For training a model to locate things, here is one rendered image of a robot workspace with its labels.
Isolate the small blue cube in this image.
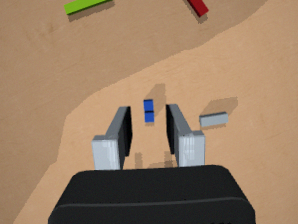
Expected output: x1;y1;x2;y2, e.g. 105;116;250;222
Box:
143;99;154;111
144;110;154;122

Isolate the grey rod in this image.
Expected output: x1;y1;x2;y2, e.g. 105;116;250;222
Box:
199;111;229;127

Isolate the red rod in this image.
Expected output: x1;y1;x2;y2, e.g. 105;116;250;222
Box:
187;0;209;17

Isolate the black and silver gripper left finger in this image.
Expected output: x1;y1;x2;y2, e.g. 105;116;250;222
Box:
91;106;133;170

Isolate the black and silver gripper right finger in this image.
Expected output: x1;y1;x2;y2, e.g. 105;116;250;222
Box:
166;104;206;167

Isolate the lime green rod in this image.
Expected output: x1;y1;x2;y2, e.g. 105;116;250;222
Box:
64;0;113;16

